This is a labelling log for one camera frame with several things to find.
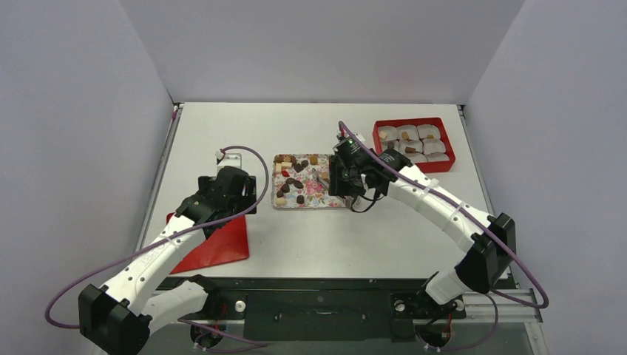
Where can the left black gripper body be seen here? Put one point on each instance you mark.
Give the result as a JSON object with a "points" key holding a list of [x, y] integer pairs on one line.
{"points": [[245, 202]]}

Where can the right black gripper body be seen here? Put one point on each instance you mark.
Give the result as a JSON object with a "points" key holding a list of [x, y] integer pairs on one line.
{"points": [[336, 175]]}

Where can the metal serving tongs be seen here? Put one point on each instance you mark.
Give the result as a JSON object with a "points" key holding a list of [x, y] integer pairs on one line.
{"points": [[321, 176]]}

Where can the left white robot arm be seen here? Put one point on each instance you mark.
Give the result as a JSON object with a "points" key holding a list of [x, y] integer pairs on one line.
{"points": [[121, 315]]}

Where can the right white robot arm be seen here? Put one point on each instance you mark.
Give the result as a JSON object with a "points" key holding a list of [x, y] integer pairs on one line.
{"points": [[484, 262]]}

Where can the red chocolate box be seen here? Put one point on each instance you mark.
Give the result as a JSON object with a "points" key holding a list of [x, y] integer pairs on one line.
{"points": [[424, 141]]}

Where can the red box lid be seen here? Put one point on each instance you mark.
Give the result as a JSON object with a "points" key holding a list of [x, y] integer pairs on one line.
{"points": [[227, 245]]}

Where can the floral rectangular tray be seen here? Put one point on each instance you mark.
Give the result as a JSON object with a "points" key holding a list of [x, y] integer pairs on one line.
{"points": [[299, 168]]}

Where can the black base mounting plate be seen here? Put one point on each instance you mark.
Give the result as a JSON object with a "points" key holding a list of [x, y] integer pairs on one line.
{"points": [[290, 309]]}

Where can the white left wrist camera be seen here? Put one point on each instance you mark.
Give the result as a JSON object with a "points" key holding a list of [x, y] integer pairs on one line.
{"points": [[227, 159]]}

